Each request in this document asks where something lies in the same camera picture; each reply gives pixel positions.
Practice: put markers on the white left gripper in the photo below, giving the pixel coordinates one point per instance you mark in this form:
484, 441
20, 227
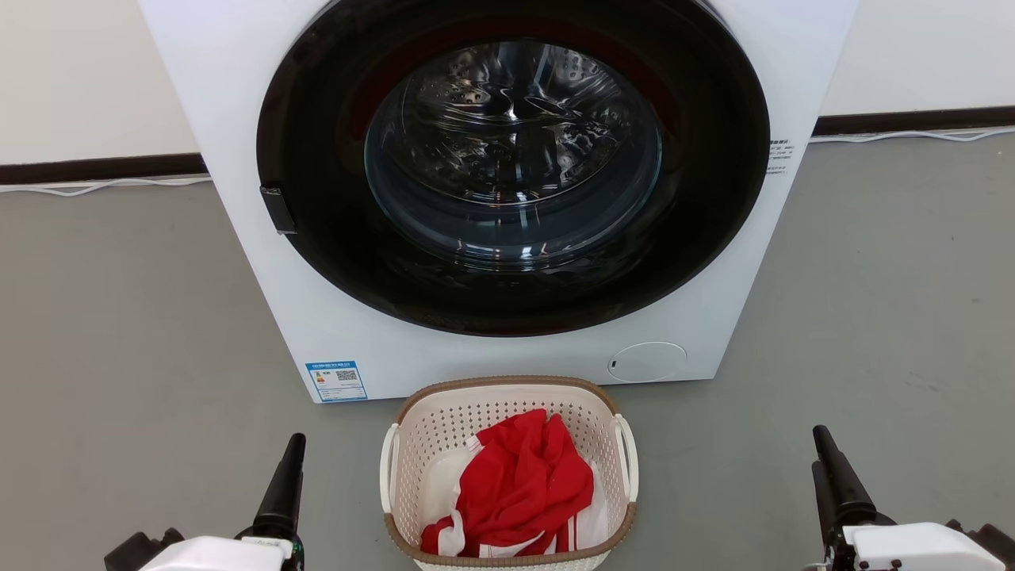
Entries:
218, 555

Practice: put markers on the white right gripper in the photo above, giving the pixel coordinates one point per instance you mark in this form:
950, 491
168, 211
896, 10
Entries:
912, 551

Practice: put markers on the cream perforated laundry basket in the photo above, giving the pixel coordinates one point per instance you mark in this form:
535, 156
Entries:
444, 428

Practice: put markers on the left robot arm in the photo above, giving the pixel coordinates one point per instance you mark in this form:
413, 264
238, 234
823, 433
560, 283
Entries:
135, 551

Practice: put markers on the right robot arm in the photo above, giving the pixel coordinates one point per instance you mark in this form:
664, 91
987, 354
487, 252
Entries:
997, 546

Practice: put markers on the blue energy label sticker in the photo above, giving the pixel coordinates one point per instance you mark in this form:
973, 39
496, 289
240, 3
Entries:
336, 381

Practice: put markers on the round white filter cover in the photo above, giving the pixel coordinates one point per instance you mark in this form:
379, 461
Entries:
647, 362

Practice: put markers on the black door latch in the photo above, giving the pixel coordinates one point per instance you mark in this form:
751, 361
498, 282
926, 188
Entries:
278, 210

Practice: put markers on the printed warning text sticker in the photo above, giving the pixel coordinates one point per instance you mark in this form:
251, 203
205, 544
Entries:
779, 156

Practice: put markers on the black round washer door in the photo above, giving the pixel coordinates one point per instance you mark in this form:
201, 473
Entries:
317, 119

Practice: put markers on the white front-load washing machine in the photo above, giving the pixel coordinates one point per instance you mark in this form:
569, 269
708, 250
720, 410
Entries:
238, 119

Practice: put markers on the steel washer drum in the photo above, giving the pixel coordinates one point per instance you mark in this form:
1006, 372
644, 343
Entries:
515, 119

